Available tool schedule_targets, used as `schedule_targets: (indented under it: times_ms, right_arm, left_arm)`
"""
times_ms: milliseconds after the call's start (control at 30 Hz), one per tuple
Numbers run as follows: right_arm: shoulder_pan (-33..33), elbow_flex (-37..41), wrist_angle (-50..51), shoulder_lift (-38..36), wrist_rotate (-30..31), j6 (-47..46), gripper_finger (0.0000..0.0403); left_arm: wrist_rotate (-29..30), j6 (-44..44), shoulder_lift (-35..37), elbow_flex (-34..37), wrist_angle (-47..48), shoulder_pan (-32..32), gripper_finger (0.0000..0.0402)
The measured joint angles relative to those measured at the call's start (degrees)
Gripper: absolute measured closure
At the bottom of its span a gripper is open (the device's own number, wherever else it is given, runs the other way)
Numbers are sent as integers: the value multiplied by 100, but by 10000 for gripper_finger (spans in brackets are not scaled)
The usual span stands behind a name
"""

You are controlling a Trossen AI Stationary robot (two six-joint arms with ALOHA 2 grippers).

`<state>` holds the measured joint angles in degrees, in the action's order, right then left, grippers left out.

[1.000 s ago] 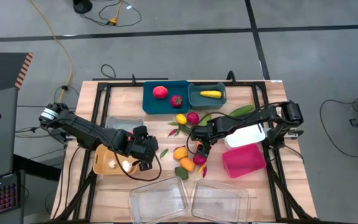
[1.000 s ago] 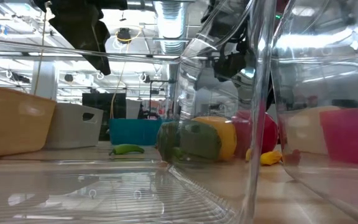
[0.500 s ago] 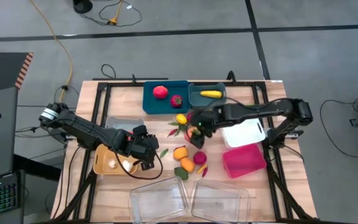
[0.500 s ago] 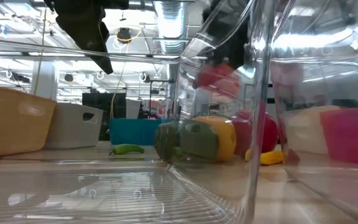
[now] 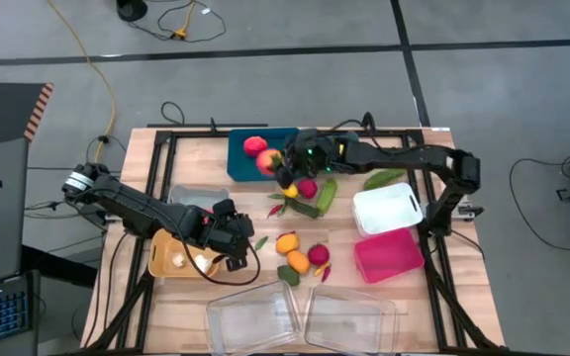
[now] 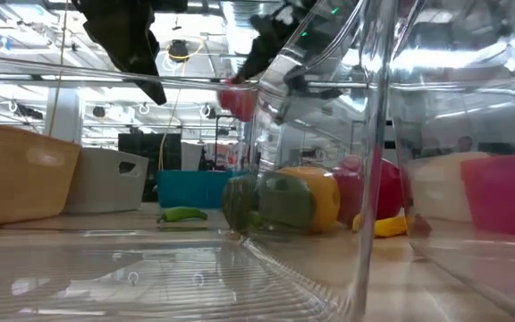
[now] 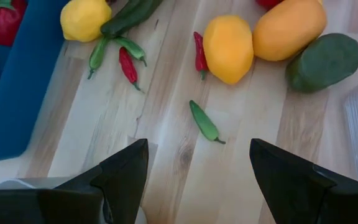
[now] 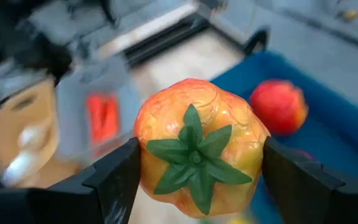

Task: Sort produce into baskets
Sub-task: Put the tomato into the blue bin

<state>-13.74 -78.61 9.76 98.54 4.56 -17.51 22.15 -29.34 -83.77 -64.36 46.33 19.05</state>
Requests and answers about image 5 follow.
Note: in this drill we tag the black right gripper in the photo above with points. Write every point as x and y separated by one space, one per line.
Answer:
314 155

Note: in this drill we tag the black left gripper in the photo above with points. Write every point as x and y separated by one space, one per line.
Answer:
228 235

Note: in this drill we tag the small green chili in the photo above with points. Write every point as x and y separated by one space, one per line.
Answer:
276 196
282 210
260 243

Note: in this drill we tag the yellow lemon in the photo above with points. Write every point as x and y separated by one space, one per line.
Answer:
291 191

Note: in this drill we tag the dark red tomato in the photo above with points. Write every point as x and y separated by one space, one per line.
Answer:
308 189

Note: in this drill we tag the white garlic bulb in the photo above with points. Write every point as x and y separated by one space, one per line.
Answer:
202 263
178 259

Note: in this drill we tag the orange fruit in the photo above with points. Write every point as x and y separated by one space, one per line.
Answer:
287 244
298 262

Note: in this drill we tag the small red chili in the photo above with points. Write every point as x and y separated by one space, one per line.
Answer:
285 234
326 273
274 211

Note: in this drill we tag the light green cucumber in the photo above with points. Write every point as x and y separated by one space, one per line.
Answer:
326 197

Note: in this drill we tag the small yellow chili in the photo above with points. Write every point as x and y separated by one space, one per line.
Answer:
319 270

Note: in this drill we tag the long green cucumber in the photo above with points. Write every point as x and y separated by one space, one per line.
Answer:
383 179

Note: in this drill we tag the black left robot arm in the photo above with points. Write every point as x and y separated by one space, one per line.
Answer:
136 207

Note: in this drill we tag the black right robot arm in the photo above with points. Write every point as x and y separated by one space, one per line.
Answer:
404 155

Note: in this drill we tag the dark blue plastic basket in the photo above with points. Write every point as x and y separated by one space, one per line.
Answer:
238 170

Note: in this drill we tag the round dark green pepper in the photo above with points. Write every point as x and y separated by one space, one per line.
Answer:
288 276

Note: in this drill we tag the clear plastic container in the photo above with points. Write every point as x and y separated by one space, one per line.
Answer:
253 319
349 321

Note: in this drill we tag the tan orange plastic basket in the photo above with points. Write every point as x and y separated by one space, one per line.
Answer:
163 257

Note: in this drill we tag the light grey plastic basket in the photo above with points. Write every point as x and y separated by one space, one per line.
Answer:
191 195

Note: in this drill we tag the white plastic basket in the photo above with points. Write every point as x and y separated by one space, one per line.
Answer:
386 210

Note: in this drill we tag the pink plastic basket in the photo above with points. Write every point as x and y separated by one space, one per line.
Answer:
389 256

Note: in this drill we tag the black round stand base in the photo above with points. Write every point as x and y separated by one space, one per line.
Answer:
131 9

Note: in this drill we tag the large hazard striped floor mat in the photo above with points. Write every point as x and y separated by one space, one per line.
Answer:
3 114

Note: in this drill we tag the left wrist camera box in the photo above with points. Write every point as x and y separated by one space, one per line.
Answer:
224 206

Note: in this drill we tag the black aluminium table frame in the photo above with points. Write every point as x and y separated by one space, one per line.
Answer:
191 134

